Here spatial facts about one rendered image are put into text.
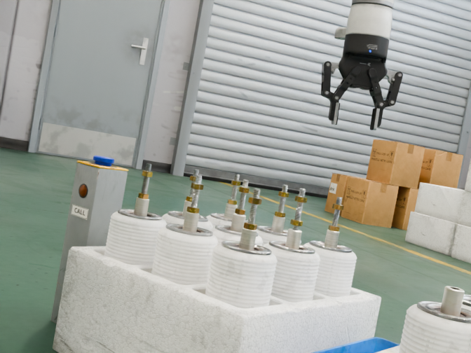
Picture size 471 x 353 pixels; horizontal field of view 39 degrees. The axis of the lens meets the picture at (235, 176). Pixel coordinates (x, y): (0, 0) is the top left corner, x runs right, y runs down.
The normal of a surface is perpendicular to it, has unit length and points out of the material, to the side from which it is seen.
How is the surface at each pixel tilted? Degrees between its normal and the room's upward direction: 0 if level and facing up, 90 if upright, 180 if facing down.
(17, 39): 90
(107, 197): 90
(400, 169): 90
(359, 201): 90
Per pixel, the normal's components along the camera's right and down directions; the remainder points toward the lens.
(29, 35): 0.35, 0.11
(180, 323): -0.63, -0.07
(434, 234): -0.92, -0.15
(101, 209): 0.75, 0.17
